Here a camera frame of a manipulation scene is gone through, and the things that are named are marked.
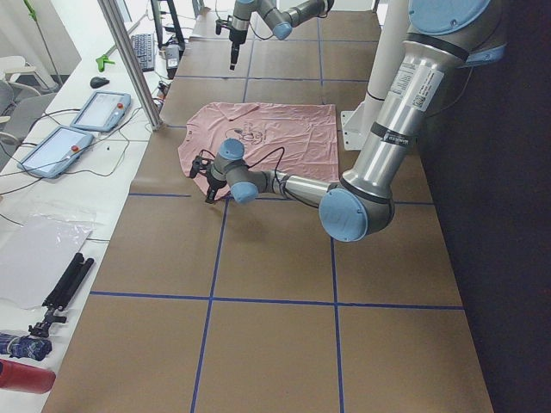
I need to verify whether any black folded tripod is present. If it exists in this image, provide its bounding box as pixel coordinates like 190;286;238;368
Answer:
28;252;95;338

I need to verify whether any black keyboard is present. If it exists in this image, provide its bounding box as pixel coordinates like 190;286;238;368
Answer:
130;34;155;72

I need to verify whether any black computer mouse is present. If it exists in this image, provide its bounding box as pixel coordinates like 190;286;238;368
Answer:
90;77;110;89

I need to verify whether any blue folded umbrella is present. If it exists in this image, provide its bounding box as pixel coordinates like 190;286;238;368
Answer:
1;333;53;361

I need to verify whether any far blue teach pendant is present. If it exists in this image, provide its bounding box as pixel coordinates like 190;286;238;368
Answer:
70;90;132;132

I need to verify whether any green handled tool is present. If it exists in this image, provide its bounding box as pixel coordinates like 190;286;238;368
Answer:
96;44;117;73

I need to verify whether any aluminium frame post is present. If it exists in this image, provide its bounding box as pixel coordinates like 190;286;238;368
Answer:
98;0;163;131

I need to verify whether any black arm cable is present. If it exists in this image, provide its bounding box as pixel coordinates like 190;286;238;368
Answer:
200;146;298;203
214;0;276;42

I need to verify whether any blue teach pendant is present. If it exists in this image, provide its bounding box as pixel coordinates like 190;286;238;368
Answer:
70;90;132;132
18;126;94;179

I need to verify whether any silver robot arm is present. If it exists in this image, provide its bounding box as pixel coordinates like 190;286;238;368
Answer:
191;1;509;242
216;0;334;71

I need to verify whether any white plastic sheet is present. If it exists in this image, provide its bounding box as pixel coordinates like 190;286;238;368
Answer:
1;201;97;311

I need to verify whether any pink Snoopy t-shirt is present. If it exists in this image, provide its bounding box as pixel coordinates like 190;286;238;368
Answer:
178;102;339;182

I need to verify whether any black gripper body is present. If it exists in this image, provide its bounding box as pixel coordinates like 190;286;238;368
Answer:
229;34;245;59
206;171;226;196

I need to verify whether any red bottle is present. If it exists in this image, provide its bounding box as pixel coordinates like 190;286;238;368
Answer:
0;360;56;394

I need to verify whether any near blue teach pendant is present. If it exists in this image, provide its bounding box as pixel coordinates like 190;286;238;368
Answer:
18;126;94;179

